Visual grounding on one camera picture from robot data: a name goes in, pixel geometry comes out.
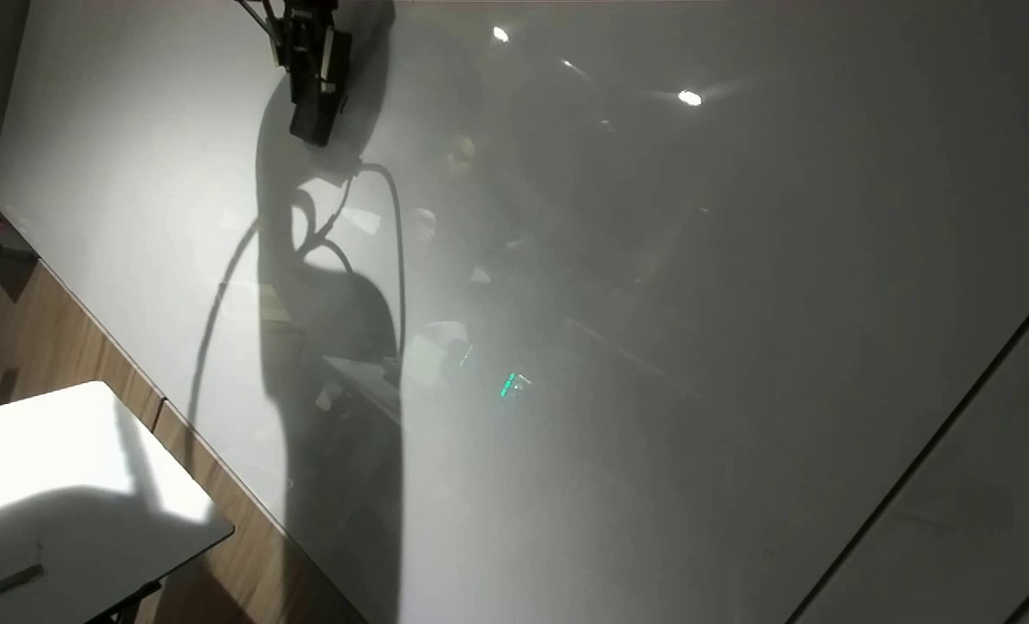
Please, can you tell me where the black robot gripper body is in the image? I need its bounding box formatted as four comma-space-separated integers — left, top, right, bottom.
280, 0, 340, 30

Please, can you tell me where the dark grey whiteboard duster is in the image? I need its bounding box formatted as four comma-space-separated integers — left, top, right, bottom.
290, 28, 350, 145

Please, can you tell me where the white glossy whiteboard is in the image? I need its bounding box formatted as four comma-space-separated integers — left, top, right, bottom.
0, 0, 1029, 624

